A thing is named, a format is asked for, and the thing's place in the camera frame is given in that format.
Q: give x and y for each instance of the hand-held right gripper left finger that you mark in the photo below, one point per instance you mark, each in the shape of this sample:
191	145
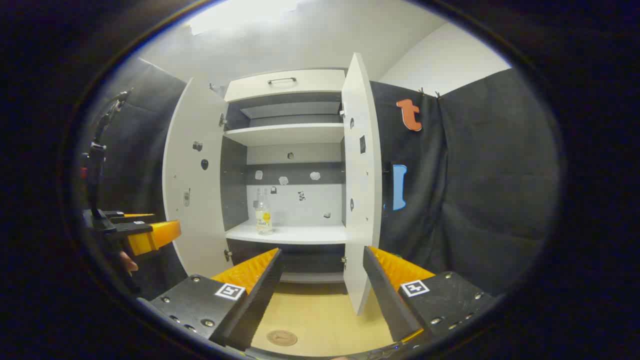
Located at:
260	295

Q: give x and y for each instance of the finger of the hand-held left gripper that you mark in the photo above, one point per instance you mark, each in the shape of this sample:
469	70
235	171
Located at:
117	217
152	236

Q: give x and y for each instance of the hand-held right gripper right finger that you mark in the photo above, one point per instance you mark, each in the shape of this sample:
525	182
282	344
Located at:
387	300

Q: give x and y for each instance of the white cabinet door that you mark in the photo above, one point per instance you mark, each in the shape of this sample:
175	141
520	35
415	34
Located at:
361	250
192	235

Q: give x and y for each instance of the round brown coaster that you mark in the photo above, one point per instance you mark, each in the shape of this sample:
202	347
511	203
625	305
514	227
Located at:
282	338

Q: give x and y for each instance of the clear glass bottle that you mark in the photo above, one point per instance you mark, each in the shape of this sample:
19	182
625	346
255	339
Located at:
263	217

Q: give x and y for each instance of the white and grey cabinet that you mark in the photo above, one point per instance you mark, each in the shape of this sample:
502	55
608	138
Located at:
295	155

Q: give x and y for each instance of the white cabinet shelf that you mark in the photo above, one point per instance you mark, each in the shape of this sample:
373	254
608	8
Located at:
295	234
285	134

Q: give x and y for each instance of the black backdrop cloth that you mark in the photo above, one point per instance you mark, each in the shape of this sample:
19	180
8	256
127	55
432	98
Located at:
475	190

